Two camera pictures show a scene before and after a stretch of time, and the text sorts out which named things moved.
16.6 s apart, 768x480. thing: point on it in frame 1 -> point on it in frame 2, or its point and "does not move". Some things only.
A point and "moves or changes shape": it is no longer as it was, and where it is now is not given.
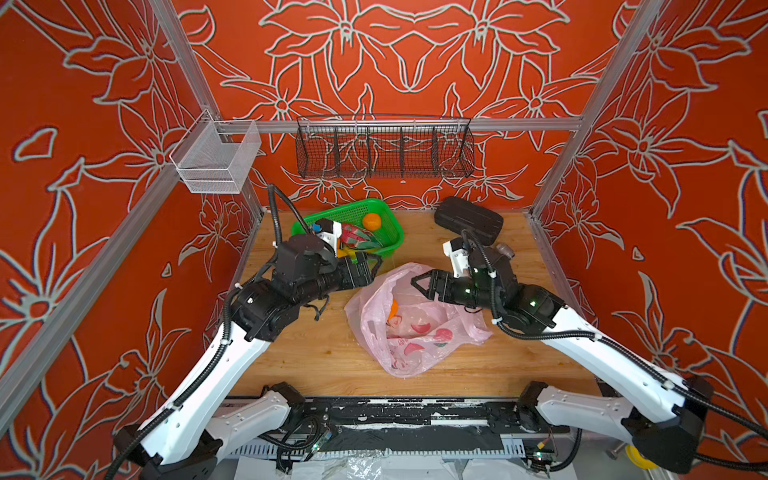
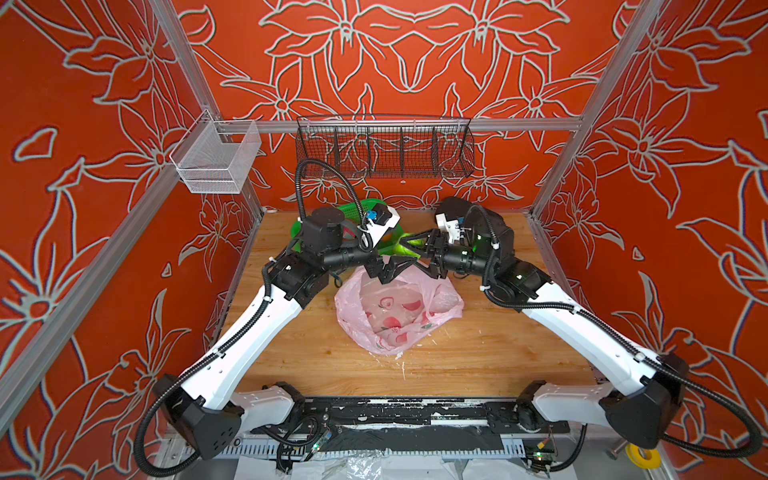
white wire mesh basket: [216, 156] does not move
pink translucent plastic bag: [403, 331] moves or changes shape
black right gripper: [435, 283] -> [436, 245]
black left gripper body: [342, 274] -> [350, 258]
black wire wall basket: [384, 146] does not move
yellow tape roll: [636, 457] does not move
